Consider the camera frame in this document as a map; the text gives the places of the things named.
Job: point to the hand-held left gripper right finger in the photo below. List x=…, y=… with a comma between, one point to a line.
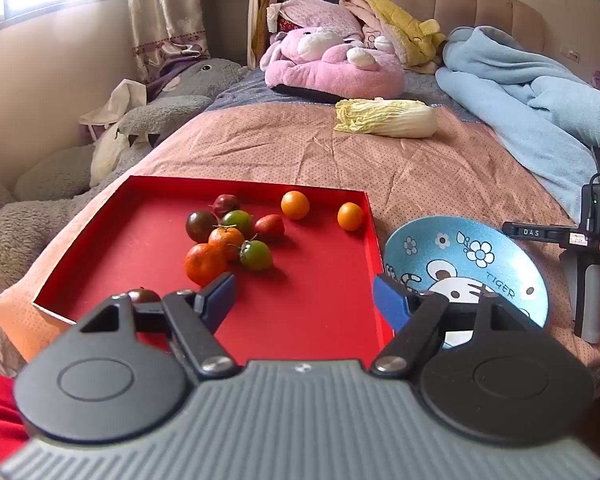
x=389, y=301

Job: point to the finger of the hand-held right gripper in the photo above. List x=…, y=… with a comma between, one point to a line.
x=532, y=232

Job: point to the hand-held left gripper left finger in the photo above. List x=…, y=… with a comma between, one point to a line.
x=221, y=296

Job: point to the large orange tomato front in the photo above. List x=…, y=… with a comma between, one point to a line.
x=205, y=264

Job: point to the green tomato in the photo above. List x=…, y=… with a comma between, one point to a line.
x=256, y=255
x=238, y=222

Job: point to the blue cartoon print bowl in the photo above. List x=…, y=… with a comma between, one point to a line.
x=485, y=260

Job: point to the orange tomato middle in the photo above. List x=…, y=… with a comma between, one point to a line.
x=226, y=241

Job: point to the dark brown tomato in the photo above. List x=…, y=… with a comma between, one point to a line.
x=142, y=295
x=201, y=225

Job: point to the red shallow cardboard tray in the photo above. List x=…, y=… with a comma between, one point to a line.
x=305, y=285

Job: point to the dark red tomato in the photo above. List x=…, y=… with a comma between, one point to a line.
x=225, y=203

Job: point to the orange tomato right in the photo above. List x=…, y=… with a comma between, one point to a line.
x=350, y=216

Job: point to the orange tomato centre top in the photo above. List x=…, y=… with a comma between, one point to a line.
x=295, y=205

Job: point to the light blue fleece blanket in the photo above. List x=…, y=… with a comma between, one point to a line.
x=530, y=95

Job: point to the pink dotted bedspread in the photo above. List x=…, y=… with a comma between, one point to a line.
x=305, y=157

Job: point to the napa cabbage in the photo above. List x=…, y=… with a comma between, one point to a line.
x=390, y=119

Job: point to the large grey plush toy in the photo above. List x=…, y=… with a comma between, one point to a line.
x=45, y=220

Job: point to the grey blue bed sheet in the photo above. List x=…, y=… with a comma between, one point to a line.
x=250, y=92

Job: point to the white tote bag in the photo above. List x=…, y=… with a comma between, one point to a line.
x=125, y=100

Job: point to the pink plush rabbit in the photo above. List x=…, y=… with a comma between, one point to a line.
x=330, y=67

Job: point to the beige padded headboard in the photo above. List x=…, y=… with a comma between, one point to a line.
x=455, y=0

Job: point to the yellow fleece blanket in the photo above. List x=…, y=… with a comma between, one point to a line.
x=395, y=25

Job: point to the beige hanging cloth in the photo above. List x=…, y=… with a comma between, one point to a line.
x=257, y=10

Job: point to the pink fleece blanket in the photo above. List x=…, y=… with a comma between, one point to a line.
x=352, y=2

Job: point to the floral patterned curtain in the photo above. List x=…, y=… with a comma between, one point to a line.
x=165, y=5

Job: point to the pink printed pillow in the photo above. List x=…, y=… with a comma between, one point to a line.
x=315, y=14

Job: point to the wall socket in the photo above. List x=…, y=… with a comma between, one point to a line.
x=571, y=55

